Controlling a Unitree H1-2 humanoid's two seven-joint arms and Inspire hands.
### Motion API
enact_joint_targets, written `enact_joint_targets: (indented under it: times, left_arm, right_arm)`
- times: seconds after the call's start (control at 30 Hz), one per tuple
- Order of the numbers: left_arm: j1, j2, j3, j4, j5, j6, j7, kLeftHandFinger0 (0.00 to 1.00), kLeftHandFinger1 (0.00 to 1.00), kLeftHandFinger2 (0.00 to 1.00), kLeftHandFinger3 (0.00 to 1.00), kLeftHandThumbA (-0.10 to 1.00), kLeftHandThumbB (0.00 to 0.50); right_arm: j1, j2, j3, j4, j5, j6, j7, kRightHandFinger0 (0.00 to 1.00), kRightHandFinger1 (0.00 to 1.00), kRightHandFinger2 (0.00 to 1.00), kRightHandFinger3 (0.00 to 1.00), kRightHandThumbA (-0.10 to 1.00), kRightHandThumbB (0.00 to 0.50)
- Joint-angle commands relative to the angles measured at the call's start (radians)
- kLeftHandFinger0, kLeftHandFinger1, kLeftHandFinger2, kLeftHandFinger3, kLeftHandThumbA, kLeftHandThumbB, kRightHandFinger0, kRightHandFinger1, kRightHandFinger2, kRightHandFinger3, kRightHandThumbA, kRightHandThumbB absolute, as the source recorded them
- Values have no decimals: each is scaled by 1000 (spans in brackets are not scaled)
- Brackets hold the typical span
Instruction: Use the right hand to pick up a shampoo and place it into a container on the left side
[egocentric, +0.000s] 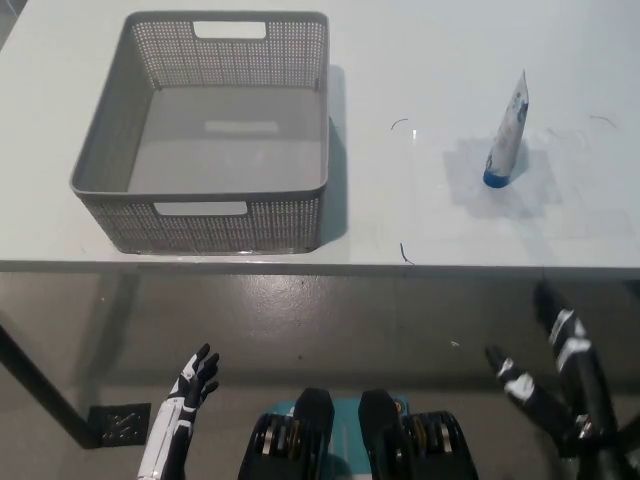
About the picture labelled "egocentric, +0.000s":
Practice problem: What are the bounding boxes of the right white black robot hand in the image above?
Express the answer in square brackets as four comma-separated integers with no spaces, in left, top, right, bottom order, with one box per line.
[483,279,622,459]

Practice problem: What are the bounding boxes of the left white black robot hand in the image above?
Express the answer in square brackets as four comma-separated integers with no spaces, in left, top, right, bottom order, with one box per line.
[136,342,222,480]

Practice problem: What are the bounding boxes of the white blue shampoo tube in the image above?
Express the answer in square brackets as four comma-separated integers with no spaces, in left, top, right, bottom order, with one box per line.
[481,69,531,190]

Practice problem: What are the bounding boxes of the black patterned floor plate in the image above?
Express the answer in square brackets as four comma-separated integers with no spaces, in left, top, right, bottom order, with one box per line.
[88,402,152,447]

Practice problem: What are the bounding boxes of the black table leg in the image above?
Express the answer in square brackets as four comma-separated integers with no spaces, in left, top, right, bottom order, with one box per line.
[0,322,101,450]

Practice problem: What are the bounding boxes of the black teal robot body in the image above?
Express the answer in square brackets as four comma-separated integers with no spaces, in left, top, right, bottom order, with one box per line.
[236,387,482,480]

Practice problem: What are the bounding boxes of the grey perforated plastic basket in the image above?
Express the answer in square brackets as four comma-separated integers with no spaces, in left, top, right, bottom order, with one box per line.
[68,10,331,255]

